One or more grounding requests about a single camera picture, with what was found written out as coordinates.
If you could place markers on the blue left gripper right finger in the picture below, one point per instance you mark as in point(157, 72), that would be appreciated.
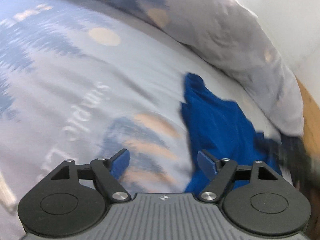
point(209, 165)

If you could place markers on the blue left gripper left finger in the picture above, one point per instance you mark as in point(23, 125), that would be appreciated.
point(119, 163)

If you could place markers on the blue polo shirt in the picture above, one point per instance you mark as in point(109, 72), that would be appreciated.
point(221, 128)

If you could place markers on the patterned grey bed sheet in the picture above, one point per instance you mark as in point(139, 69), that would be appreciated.
point(81, 80)

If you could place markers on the patterned grey duvet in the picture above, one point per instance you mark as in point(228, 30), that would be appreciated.
point(229, 37)

